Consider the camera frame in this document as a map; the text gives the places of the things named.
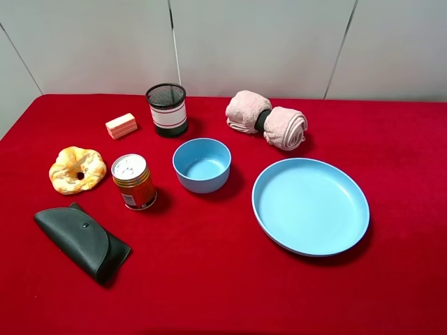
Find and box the pink towel black band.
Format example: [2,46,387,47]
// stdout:
[226,90,308,151]

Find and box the blue plastic bowl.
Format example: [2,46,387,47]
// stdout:
[172,137,232,194]

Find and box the black mesh pen holder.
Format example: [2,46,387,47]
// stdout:
[145,83,188,138]

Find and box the orange gold drink can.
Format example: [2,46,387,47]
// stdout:
[111,154,157,210]

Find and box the blue plastic plate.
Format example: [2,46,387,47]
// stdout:
[251,158,370,257]

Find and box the red velvet tablecloth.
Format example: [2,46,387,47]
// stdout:
[1,94,446,334]

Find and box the pink layered eraser block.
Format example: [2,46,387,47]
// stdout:
[105,113,138,140]

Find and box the black leather glasses case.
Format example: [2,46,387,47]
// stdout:
[34,202,131,285]

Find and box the orange white pumpkin toy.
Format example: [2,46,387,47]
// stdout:
[49,146,107,195]

